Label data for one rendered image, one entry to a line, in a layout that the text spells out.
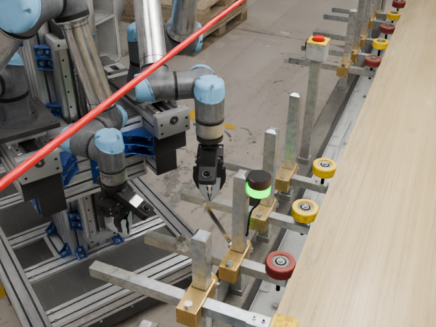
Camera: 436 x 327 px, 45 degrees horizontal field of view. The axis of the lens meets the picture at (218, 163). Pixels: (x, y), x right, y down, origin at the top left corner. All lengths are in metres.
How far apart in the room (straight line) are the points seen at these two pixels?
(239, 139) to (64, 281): 1.74
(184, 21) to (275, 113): 2.29
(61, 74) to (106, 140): 0.58
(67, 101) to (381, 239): 1.17
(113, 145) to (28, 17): 0.37
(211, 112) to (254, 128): 2.49
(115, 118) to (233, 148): 2.06
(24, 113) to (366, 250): 1.14
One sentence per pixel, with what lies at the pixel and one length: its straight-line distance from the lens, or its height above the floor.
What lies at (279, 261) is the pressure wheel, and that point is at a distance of 1.41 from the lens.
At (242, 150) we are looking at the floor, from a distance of 3.52.
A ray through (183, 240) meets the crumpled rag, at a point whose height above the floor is 0.87.
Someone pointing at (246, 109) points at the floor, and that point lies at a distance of 4.03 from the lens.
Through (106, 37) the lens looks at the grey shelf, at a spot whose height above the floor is 0.27.
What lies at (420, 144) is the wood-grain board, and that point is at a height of 0.90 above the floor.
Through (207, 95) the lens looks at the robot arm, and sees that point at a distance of 1.28.
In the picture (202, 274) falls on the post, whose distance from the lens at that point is 1.22.
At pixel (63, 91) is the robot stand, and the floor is 1.06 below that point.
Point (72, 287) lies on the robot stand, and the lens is 2.37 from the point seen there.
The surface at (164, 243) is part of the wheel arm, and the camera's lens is 1.54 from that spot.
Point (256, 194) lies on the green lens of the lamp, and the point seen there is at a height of 1.10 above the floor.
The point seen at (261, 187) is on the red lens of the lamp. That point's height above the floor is 1.12.
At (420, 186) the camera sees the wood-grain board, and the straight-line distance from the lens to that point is 1.80.
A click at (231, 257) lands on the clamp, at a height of 0.87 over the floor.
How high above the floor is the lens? 1.90
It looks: 34 degrees down
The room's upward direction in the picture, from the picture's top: straight up
